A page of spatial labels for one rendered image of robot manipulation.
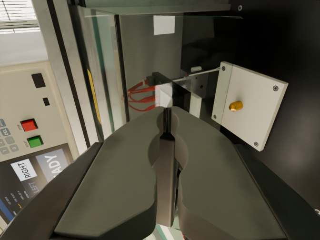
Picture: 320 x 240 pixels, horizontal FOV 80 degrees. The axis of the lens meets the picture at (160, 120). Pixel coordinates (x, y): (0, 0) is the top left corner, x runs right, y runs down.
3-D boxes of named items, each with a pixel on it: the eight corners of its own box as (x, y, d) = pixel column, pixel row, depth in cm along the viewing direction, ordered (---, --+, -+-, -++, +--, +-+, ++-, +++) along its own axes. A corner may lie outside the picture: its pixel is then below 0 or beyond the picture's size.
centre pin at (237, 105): (244, 103, 40) (234, 105, 39) (242, 111, 41) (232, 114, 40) (236, 99, 42) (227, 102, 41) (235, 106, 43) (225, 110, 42)
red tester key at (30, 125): (33, 121, 35) (21, 124, 34) (36, 129, 36) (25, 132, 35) (33, 118, 35) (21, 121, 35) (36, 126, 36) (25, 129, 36)
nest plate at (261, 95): (288, 83, 32) (284, 84, 32) (263, 149, 41) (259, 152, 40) (224, 60, 44) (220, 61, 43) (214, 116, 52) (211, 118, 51)
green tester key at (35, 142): (39, 138, 37) (28, 141, 36) (42, 145, 38) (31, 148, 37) (39, 135, 37) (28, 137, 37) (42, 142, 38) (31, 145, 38)
